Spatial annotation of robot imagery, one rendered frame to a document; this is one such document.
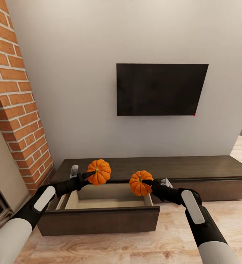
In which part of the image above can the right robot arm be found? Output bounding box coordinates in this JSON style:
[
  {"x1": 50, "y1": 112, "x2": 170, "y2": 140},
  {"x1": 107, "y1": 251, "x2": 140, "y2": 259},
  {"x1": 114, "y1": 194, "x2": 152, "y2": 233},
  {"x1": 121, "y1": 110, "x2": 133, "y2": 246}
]
[{"x1": 142, "y1": 179, "x2": 240, "y2": 264}]

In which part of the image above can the pumpkin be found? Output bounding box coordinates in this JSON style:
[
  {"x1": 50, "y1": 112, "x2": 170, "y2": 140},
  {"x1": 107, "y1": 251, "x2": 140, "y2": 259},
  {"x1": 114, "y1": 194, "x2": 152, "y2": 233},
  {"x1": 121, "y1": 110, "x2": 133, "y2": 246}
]
[
  {"x1": 129, "y1": 170, "x2": 154, "y2": 196},
  {"x1": 87, "y1": 159, "x2": 111, "y2": 186}
]

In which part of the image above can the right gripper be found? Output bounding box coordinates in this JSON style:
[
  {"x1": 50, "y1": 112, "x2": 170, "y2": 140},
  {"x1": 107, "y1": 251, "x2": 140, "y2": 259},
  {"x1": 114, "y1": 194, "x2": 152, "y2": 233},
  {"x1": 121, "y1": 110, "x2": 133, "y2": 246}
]
[{"x1": 142, "y1": 179, "x2": 171, "y2": 202}]

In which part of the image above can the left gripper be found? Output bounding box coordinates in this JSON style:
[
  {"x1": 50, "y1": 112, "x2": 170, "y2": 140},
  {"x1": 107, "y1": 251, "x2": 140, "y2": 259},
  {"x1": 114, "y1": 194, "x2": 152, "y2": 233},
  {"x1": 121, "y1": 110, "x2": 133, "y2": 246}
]
[{"x1": 65, "y1": 171, "x2": 96, "y2": 193}]

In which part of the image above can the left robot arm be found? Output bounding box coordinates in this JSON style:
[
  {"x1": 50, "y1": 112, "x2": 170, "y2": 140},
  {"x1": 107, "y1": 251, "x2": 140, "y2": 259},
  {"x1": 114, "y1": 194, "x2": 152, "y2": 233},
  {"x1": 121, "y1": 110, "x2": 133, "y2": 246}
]
[{"x1": 0, "y1": 165, "x2": 96, "y2": 264}]

